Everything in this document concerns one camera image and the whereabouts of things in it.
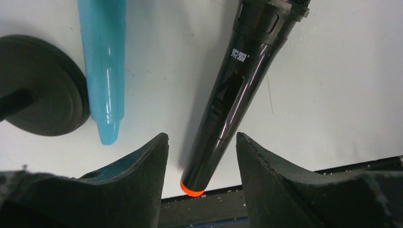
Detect blue microphone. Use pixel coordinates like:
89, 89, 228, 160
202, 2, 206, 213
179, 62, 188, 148
77, 0, 127, 145

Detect black microphone orange tip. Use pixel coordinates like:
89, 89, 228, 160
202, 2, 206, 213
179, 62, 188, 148
180, 0, 309, 197

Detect black microphone stand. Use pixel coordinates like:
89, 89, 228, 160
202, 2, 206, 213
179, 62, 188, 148
0, 35, 90, 136

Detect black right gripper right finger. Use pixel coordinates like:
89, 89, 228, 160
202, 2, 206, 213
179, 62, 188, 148
236, 133, 403, 228

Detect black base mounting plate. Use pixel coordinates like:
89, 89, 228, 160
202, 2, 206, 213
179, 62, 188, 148
159, 155, 403, 228

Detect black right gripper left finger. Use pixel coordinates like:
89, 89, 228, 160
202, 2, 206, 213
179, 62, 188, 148
0, 133, 169, 228

